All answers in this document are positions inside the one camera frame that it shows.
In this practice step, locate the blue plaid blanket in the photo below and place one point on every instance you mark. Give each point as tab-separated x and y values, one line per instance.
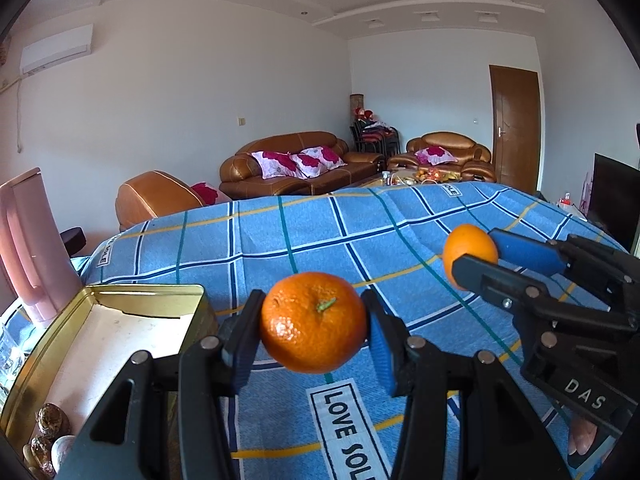
300	240

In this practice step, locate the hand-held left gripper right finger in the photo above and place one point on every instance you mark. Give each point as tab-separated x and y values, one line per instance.
382	355

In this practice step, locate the brown leather sofa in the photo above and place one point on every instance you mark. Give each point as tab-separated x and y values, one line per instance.
285	142

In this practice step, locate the red pillow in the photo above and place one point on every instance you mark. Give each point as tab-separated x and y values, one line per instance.
207	192

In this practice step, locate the brown wooden door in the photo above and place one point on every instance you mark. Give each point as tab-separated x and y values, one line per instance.
515	130

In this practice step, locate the gold metal tin box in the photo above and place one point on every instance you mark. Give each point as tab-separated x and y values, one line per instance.
100	340

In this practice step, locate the brown leather lounge chair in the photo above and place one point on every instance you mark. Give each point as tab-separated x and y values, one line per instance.
155	195

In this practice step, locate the black television screen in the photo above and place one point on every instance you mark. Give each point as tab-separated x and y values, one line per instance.
615	195

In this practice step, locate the small orange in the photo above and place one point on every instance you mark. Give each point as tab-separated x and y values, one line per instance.
467	245

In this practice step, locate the brown leather armchair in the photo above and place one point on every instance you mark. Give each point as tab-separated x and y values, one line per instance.
450	141

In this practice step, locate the stacked black chairs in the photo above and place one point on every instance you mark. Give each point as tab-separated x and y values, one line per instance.
375	137

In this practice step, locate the mandarin with green stem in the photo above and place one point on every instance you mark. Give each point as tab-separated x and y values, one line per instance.
310	325

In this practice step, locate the white floral pillow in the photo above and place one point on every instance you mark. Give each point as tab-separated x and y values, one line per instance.
277	164
435	155
320	157

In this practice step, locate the cluttered coffee table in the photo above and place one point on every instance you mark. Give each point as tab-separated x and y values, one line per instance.
425	175

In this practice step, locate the person's right hand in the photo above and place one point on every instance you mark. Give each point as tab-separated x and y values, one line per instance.
582	437

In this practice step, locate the white air conditioner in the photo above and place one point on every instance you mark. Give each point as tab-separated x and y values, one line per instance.
55	50

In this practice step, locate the white conduit pipe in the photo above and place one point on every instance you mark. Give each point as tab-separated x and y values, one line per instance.
18	110

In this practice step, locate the black round stool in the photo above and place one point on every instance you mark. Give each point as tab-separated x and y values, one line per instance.
72	240

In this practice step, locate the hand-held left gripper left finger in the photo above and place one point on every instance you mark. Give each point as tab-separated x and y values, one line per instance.
245	345

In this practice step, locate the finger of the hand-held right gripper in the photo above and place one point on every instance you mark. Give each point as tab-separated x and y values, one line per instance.
530	255
490	285

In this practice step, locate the pile of household clutter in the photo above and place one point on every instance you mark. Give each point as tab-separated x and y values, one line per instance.
567	202

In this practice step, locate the pink electric kettle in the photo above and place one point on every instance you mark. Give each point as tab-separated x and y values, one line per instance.
35	240

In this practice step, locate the tall patterned vase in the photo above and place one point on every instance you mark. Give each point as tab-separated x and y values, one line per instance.
356	105

